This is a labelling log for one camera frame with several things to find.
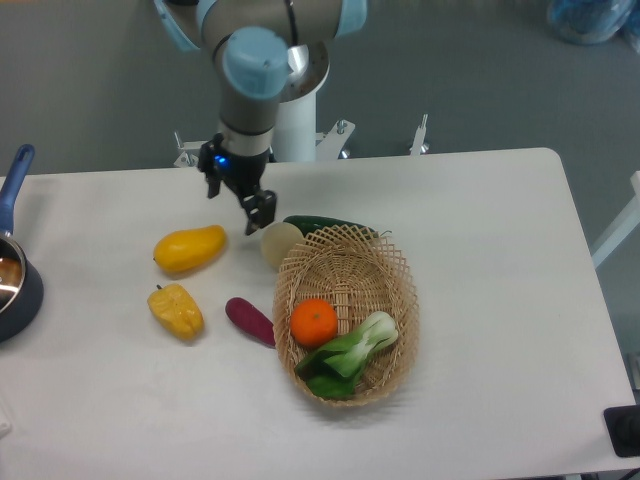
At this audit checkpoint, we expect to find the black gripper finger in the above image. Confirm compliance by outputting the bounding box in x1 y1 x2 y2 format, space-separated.
197 133 224 199
241 190 277 236

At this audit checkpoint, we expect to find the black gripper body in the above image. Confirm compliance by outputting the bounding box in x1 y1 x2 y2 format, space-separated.
219 133 270 205

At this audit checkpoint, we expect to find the yellow mango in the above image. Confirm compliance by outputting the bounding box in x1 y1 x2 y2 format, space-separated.
153 225 227 274

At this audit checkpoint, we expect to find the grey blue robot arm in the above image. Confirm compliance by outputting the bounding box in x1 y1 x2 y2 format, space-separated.
155 1 368 235

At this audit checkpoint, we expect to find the pale round onion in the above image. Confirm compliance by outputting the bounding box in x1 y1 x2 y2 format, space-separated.
260 222 304 270

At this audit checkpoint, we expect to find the dark green cucumber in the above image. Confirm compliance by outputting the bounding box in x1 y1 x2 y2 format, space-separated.
282 215 379 239

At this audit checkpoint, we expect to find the purple sweet potato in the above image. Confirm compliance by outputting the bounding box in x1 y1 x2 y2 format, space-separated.
225 297 276 347

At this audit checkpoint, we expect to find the woven wicker basket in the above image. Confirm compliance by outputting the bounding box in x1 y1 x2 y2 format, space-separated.
273 227 420 407

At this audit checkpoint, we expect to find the orange tangerine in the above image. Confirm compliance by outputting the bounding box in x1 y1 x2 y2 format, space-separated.
289 298 338 349

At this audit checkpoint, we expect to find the yellow bell pepper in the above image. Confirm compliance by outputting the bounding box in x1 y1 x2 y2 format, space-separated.
147 283 204 342

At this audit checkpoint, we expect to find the green bok choy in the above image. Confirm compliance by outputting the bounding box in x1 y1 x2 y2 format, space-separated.
294 311 399 400

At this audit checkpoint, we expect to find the blue plastic bag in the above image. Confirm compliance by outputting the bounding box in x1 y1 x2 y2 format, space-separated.
546 0 639 54

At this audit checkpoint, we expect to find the black device at edge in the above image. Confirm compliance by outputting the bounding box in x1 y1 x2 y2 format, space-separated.
603 405 640 458

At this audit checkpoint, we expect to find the white metal base frame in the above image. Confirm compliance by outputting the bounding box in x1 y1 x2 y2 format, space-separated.
173 113 430 168

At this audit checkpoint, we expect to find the blue handled saucepan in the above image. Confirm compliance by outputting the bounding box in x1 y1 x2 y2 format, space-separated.
1 144 44 342

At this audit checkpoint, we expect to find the white frame at right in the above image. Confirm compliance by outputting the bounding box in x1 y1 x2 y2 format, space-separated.
590 171 639 268

